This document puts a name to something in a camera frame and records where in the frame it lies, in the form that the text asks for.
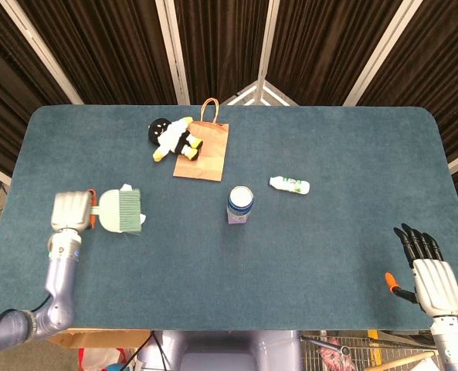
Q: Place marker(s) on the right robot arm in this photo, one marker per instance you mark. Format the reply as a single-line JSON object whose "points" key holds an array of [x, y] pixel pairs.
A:
{"points": [[452, 344]]}

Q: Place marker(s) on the lavender robot torso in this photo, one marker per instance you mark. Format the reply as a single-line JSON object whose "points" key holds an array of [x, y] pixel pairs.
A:
{"points": [[221, 349]]}

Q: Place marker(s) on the cardboard box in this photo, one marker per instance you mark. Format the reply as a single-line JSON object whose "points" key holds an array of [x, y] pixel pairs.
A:
{"points": [[97, 338]]}

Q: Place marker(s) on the white and blue can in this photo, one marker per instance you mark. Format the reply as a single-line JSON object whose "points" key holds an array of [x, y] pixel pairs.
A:
{"points": [[240, 205]]}

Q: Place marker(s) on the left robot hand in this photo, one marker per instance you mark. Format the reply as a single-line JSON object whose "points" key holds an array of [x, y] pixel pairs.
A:
{"points": [[70, 210]]}

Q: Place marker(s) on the wooden stick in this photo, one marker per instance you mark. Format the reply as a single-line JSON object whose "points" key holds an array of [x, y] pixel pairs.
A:
{"points": [[406, 359]]}

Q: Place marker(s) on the black and white plush doll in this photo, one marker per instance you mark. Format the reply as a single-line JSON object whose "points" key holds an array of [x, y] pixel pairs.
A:
{"points": [[172, 137]]}

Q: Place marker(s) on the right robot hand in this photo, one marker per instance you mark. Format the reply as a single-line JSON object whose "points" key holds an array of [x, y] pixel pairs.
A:
{"points": [[435, 282]]}

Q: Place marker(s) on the white paper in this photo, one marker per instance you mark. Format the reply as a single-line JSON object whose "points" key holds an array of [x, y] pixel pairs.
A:
{"points": [[127, 187]]}

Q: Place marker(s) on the white brush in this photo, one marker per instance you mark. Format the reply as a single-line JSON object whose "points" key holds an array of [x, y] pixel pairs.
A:
{"points": [[120, 210]]}

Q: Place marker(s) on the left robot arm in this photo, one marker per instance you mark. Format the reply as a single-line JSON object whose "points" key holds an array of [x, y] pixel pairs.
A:
{"points": [[55, 286]]}

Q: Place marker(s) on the small white plastic bottle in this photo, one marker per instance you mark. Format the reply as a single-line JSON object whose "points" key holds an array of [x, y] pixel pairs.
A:
{"points": [[290, 184]]}

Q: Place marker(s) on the blue table mat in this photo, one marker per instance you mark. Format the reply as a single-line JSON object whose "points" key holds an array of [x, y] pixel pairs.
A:
{"points": [[228, 239]]}

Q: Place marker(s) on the brown paper bag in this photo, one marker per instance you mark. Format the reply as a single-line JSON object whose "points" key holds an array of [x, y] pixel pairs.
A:
{"points": [[203, 154]]}

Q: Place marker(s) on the white metal frame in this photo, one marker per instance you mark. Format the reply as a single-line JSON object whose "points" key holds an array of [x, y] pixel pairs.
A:
{"points": [[257, 94]]}

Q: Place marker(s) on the red and white plastic bag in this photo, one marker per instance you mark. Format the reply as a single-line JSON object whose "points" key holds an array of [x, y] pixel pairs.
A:
{"points": [[105, 358]]}

